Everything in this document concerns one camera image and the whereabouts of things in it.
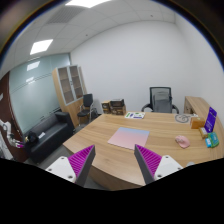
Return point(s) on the grey mesh office chair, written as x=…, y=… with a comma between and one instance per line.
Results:
x=161, y=100

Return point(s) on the white green leaflet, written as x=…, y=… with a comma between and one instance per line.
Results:
x=135, y=115

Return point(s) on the teal wipes packet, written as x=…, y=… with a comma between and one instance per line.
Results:
x=212, y=140

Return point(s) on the pink computer mouse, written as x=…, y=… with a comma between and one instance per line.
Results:
x=182, y=141

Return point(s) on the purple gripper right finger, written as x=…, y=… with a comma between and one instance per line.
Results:
x=153, y=166

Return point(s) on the wooden glass-door cabinet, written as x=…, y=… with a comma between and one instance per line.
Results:
x=69, y=90

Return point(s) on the black leather sofa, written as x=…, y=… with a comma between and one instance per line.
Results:
x=41, y=140

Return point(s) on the black visitor chair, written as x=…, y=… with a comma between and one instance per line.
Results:
x=87, y=109

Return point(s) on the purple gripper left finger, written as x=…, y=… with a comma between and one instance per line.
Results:
x=74, y=168

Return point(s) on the wooden side cabinet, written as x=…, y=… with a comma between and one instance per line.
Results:
x=196, y=105

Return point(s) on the wooden office desk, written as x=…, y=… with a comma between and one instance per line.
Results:
x=116, y=168

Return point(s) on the dark box stack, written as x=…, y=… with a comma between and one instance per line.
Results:
x=117, y=107

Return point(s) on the wooden tissue box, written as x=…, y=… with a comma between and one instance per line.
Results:
x=197, y=122

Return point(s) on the small wooden speaker box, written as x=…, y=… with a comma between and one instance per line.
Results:
x=106, y=107

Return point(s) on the small yellow box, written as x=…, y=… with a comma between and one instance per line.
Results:
x=203, y=132

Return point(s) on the pink gradient mouse pad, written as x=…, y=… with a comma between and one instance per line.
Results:
x=128, y=138

